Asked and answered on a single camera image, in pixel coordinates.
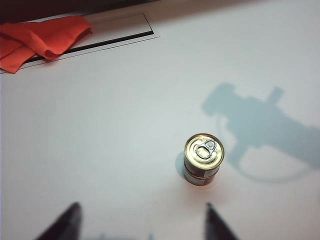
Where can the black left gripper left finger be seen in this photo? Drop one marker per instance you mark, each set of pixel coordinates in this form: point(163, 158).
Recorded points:
point(65, 225)

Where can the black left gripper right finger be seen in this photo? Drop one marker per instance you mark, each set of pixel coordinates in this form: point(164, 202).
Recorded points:
point(217, 226)

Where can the red can white label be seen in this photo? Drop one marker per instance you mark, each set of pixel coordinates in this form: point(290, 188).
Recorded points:
point(203, 152)

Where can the red can Tomato Paste print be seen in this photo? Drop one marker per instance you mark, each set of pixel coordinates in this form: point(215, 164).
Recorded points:
point(200, 180)

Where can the orange cloth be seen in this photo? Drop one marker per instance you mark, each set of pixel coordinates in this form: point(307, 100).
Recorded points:
point(37, 41)

